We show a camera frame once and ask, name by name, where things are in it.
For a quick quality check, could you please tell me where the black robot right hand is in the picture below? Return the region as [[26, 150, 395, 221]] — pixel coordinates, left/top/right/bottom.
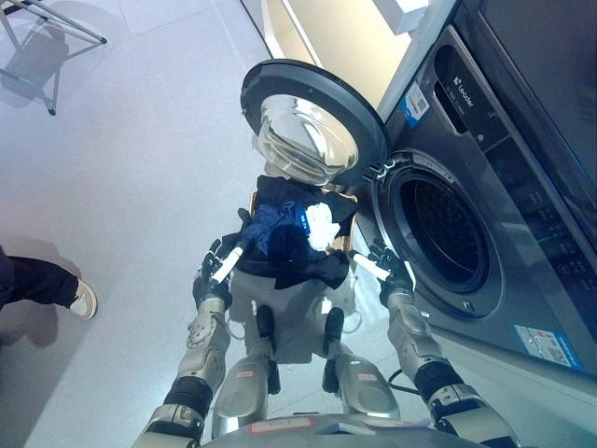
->
[[352, 237, 416, 305]]

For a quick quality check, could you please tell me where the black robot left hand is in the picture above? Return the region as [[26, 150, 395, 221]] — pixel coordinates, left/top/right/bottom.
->
[[192, 238, 245, 311]]

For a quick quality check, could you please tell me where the white garment with blue label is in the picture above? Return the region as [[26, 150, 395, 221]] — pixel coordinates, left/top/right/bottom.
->
[[297, 201, 342, 254]]

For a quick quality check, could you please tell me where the grey front-load washing machine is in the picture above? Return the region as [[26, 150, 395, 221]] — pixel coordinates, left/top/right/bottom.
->
[[356, 0, 597, 377]]

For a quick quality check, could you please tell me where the round washing machine door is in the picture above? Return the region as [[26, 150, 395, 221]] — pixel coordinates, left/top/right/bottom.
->
[[240, 59, 392, 189]]

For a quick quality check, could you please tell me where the black robot left foot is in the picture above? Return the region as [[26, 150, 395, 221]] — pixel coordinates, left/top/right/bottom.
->
[[255, 305, 277, 352]]

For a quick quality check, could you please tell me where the black robot foot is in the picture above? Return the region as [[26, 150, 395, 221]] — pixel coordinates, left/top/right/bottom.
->
[[324, 307, 346, 358], [255, 305, 277, 352]]

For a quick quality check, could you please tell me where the black robot right foot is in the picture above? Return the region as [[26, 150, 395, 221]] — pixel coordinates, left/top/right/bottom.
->
[[324, 307, 346, 358]]

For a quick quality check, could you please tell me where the large black garment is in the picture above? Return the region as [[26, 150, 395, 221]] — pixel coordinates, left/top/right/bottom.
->
[[221, 207, 352, 291]]

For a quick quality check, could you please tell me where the silver robot left leg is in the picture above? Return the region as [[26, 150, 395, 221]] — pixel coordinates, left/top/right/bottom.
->
[[212, 343, 282, 438]]

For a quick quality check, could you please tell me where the silver robot leg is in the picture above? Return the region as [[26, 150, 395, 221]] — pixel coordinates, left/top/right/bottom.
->
[[321, 343, 402, 421], [212, 343, 282, 438]]

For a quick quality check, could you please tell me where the silver robot right leg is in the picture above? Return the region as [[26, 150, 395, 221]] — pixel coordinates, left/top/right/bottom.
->
[[321, 343, 402, 421]]

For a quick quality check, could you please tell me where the black collared garment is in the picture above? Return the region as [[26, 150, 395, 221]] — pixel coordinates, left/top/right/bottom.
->
[[255, 175, 359, 237]]

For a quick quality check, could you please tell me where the silver robot torso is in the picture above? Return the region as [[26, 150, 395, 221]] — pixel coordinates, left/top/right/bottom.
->
[[200, 412, 451, 448]]

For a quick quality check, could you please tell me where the blue white instruction sticker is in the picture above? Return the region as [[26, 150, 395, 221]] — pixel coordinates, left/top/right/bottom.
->
[[514, 323, 585, 374]]

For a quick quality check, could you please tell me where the person leg in dark trousers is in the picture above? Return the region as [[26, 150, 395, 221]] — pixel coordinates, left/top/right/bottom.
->
[[0, 244, 81, 313]]

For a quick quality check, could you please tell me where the blue white energy label sticker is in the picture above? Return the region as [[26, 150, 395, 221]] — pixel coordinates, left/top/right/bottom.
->
[[399, 80, 431, 133]]

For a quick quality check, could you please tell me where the white box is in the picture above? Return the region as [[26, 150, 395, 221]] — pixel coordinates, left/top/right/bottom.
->
[[388, 0, 431, 36]]

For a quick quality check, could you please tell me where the grey folding drying rack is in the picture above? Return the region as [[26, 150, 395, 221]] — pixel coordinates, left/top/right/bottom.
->
[[0, 0, 108, 117]]

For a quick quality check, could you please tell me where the black cable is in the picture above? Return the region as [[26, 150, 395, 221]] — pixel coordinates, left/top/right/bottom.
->
[[386, 367, 423, 394]]

